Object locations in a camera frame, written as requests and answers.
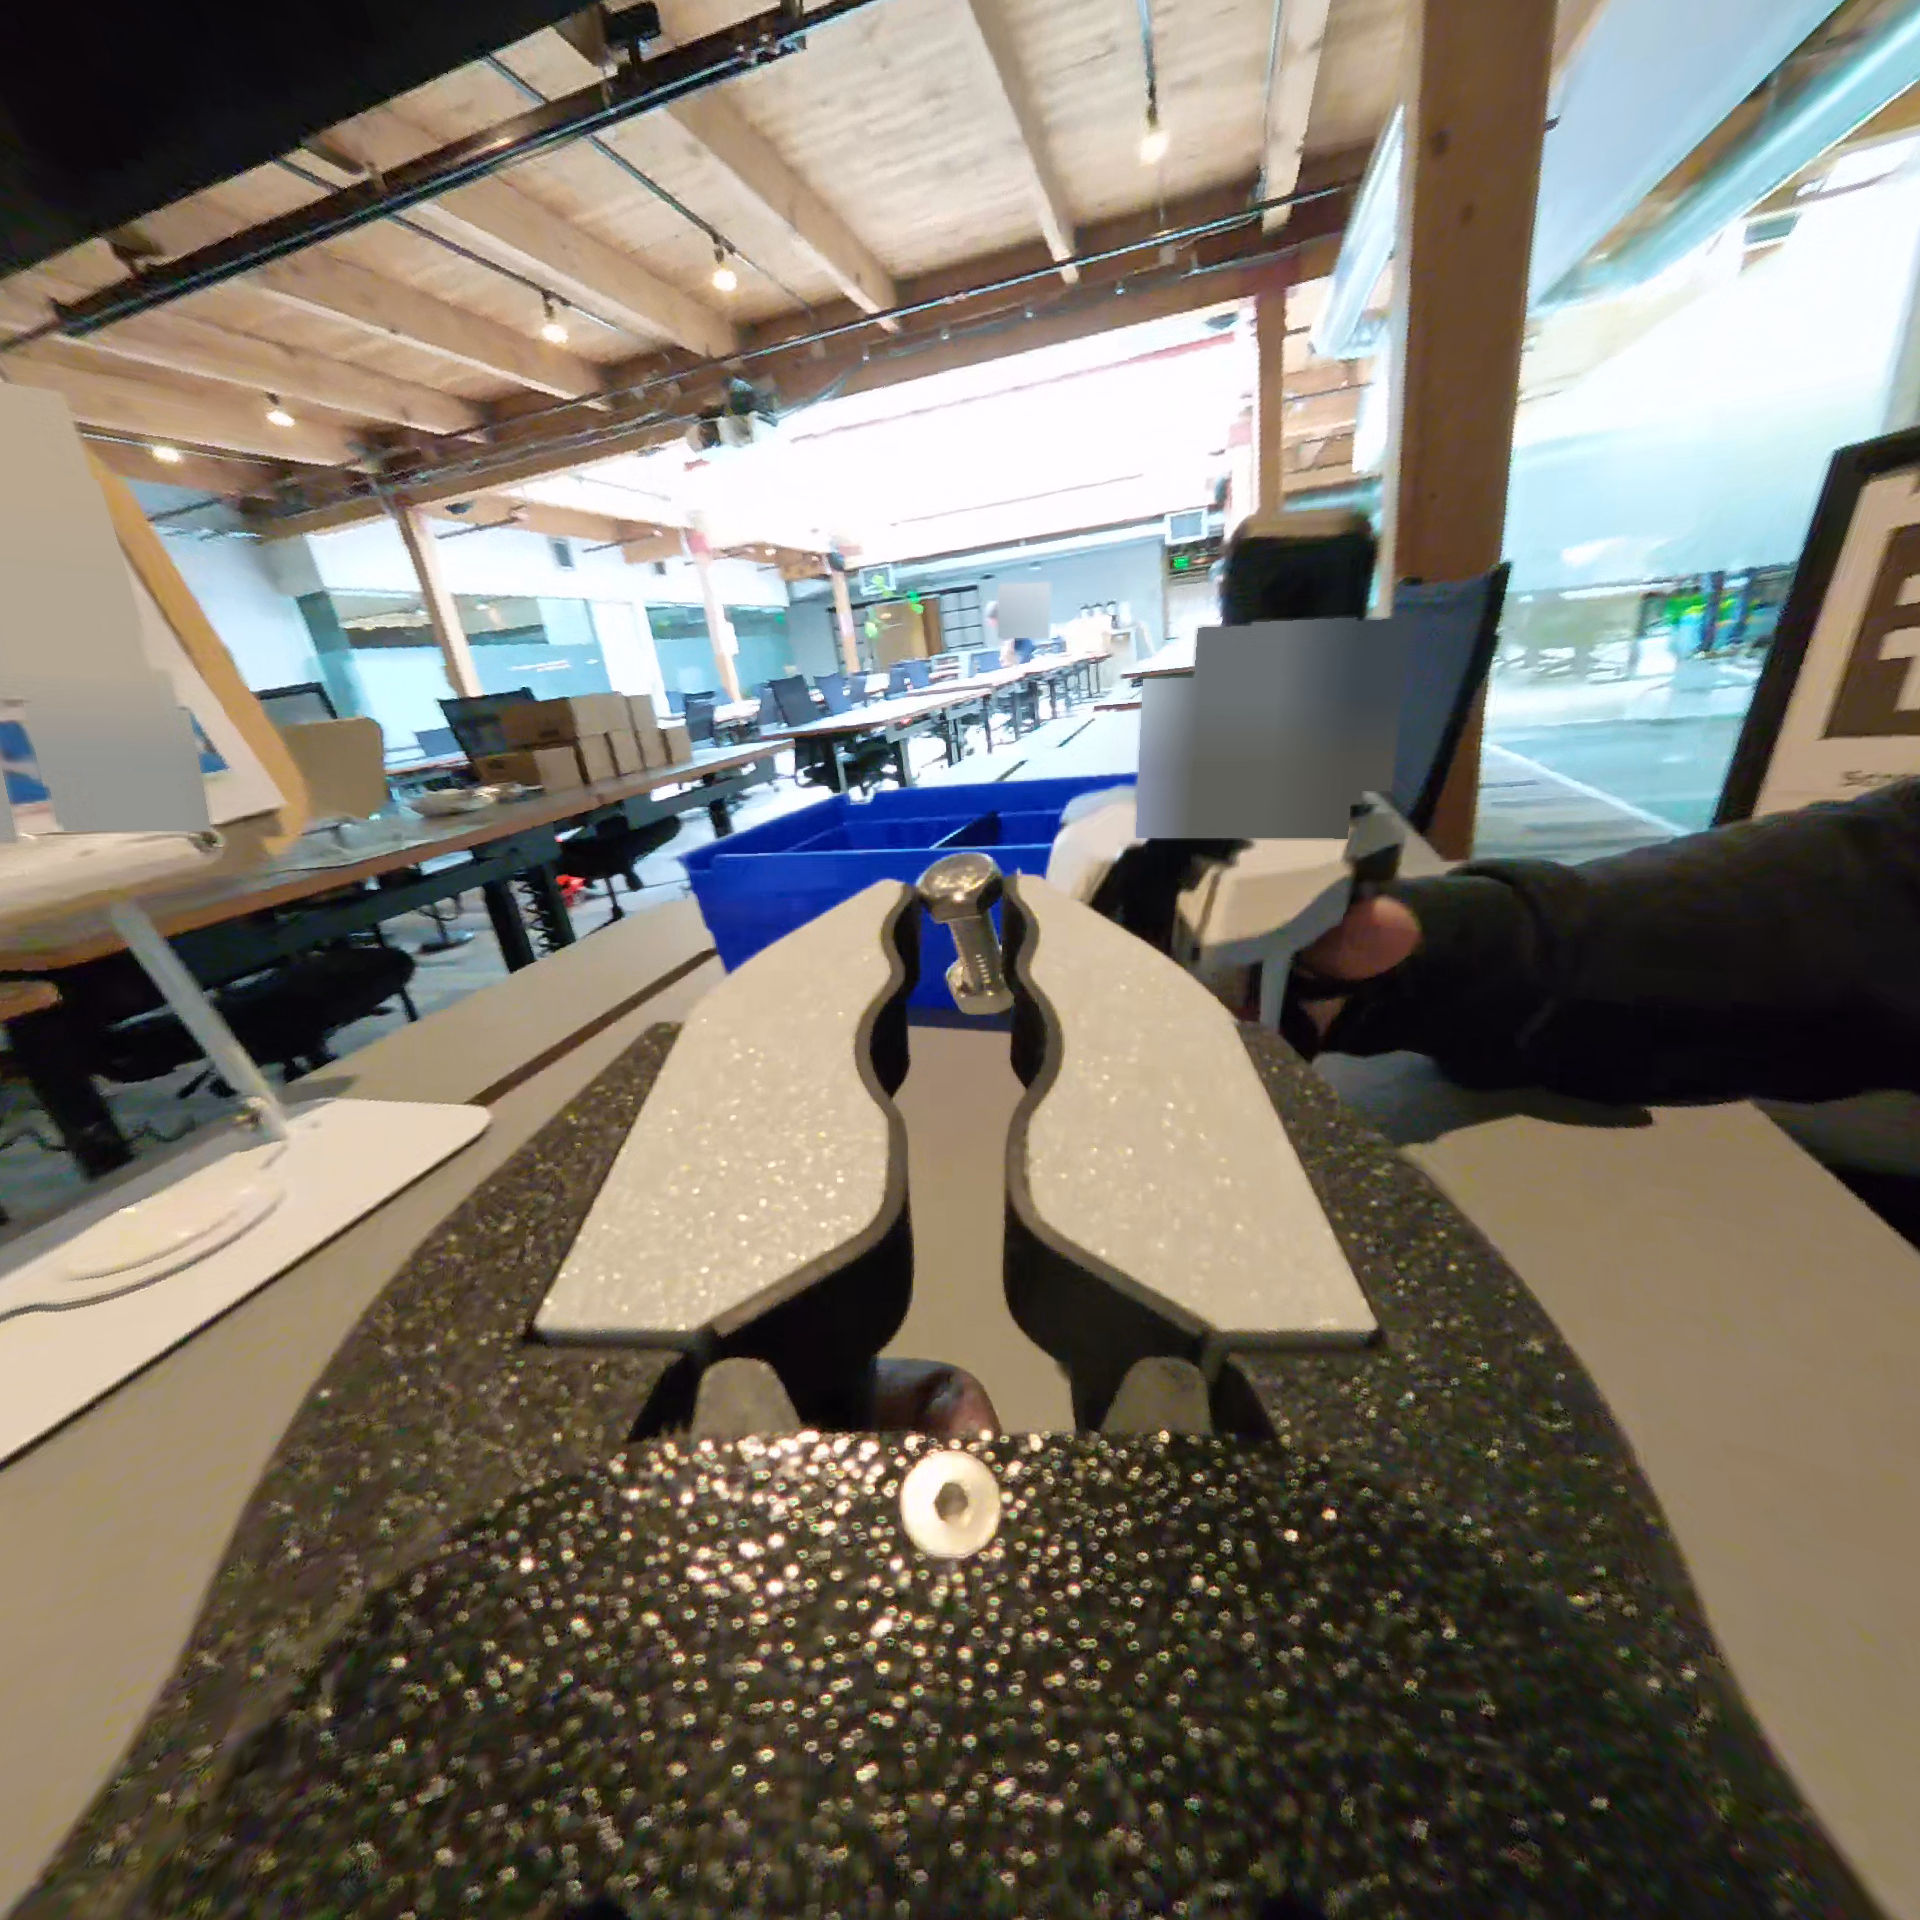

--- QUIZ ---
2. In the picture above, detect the silver metal bolt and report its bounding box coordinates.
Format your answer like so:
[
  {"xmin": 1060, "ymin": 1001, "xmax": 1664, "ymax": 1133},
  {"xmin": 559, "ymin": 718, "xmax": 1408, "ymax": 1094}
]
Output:
[{"xmin": 916, "ymin": 853, "xmax": 1023, "ymax": 1022}]

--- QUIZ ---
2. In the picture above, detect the person's right forearm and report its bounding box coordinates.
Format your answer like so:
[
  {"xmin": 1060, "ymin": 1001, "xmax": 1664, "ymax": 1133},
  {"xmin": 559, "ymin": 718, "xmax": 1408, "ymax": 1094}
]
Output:
[{"xmin": 1322, "ymin": 782, "xmax": 1920, "ymax": 1118}]

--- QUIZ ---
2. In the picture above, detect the person's right hand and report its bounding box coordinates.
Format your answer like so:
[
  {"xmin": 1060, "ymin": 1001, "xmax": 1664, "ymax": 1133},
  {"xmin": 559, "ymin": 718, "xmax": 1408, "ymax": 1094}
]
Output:
[{"xmin": 1291, "ymin": 893, "xmax": 1432, "ymax": 1042}]

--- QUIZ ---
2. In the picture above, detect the blue plastic storage bin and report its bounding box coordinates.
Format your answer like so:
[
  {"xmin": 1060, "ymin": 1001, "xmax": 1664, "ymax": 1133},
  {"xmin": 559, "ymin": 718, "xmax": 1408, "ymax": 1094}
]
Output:
[{"xmin": 681, "ymin": 775, "xmax": 1143, "ymax": 1029}]

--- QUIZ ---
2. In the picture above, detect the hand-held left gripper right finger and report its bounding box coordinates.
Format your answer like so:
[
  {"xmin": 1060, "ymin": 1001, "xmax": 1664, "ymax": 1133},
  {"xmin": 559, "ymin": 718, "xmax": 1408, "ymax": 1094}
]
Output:
[{"xmin": 1007, "ymin": 881, "xmax": 1383, "ymax": 1354}]

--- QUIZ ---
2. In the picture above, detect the beige chair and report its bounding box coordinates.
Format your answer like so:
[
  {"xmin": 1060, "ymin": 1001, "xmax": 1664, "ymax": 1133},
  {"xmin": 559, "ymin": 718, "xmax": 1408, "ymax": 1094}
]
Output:
[{"xmin": 286, "ymin": 721, "xmax": 393, "ymax": 830}]

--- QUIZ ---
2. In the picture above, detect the stack of cardboard boxes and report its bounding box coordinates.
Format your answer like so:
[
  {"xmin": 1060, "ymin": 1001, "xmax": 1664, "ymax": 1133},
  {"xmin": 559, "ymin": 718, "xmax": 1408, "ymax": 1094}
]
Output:
[{"xmin": 497, "ymin": 691, "xmax": 678, "ymax": 790}]

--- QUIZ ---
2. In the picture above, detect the wooden post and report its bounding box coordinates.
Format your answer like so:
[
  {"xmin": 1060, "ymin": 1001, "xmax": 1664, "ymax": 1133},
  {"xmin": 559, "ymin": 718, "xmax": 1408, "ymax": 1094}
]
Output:
[{"xmin": 1380, "ymin": 0, "xmax": 1561, "ymax": 865}]

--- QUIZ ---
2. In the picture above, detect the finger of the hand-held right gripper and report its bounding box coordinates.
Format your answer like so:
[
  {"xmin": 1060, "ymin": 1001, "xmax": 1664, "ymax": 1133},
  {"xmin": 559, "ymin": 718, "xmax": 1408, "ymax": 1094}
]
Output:
[
  {"xmin": 1177, "ymin": 797, "xmax": 1414, "ymax": 981},
  {"xmin": 1044, "ymin": 787, "xmax": 1203, "ymax": 934}
]

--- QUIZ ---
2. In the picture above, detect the long wooden desk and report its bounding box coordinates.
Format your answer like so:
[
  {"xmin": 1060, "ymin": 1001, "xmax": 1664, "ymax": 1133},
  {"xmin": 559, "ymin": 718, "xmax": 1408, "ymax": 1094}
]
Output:
[{"xmin": 786, "ymin": 647, "xmax": 1119, "ymax": 790}]

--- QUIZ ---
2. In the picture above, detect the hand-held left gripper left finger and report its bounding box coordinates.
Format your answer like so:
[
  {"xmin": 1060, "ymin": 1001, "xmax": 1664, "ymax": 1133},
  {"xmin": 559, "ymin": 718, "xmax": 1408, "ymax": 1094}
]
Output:
[{"xmin": 536, "ymin": 881, "xmax": 912, "ymax": 1346}]

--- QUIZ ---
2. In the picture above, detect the framed black-white marker sign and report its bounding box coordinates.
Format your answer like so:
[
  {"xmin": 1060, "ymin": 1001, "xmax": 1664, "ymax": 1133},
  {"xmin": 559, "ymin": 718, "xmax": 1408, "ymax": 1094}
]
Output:
[{"xmin": 1713, "ymin": 422, "xmax": 1920, "ymax": 827}]

